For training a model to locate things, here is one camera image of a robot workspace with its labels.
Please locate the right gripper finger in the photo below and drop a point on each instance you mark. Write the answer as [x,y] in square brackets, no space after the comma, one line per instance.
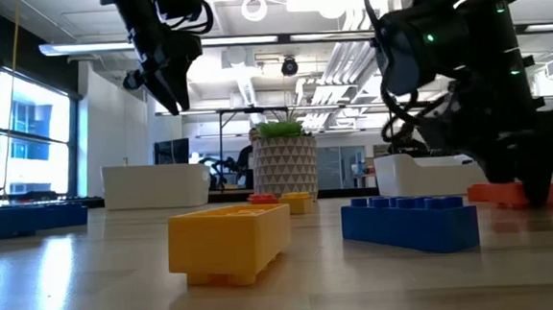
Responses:
[542,174]
[501,167]

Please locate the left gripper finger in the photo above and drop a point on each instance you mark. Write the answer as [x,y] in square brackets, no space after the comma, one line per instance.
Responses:
[164,92]
[181,84]

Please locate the red toy brick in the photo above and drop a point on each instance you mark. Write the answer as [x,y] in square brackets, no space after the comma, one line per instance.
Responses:
[500,194]
[263,199]

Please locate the blue toy brick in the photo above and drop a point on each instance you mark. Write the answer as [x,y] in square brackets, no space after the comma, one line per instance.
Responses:
[406,229]
[64,215]

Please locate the yellow toy brick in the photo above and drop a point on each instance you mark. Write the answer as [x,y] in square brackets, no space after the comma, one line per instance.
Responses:
[298,204]

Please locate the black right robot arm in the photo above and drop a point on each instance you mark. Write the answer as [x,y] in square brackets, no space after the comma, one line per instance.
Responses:
[443,44]

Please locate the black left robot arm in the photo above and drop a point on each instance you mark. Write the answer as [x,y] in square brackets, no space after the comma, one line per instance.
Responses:
[123,10]

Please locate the black background robot arm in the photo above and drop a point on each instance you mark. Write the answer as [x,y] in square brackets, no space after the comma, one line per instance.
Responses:
[219,168]

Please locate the black monitor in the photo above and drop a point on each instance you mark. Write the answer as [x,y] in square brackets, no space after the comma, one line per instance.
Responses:
[172,152]

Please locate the long ceiling light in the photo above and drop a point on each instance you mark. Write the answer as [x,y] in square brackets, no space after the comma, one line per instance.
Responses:
[332,35]
[106,46]

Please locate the white plastic bin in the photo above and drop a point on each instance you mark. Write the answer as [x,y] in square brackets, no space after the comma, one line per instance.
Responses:
[155,186]
[427,177]

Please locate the black table stand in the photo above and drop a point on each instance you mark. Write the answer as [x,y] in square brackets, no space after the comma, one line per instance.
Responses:
[254,109]

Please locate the person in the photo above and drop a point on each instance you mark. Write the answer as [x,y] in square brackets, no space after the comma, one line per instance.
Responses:
[247,161]

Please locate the potted succulent plant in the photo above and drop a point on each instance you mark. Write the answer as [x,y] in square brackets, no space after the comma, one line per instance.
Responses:
[284,166]

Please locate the large window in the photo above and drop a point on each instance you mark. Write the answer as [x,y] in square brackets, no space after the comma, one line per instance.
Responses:
[30,141]

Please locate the orange-yellow toy brick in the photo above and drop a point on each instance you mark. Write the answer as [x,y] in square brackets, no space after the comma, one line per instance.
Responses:
[224,245]

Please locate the black aluminium table frame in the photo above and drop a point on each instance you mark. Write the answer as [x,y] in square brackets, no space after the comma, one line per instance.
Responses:
[231,196]

